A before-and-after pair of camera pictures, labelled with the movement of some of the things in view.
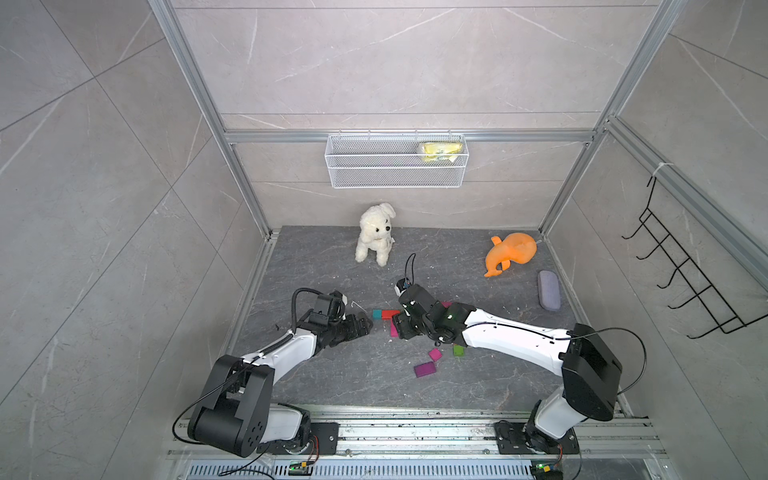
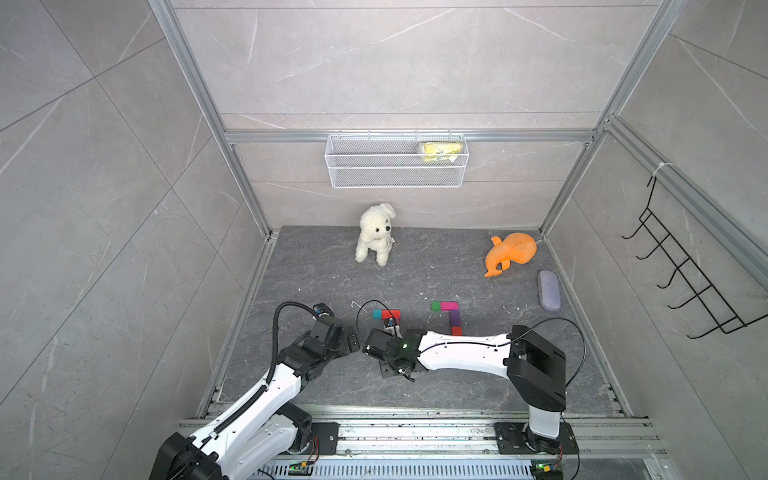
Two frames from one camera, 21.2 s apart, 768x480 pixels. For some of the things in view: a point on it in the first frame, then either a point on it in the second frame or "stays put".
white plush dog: (376, 232) stays put
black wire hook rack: (722, 313) stays put
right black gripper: (400, 321) -> (385, 372)
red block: (388, 314) stays put
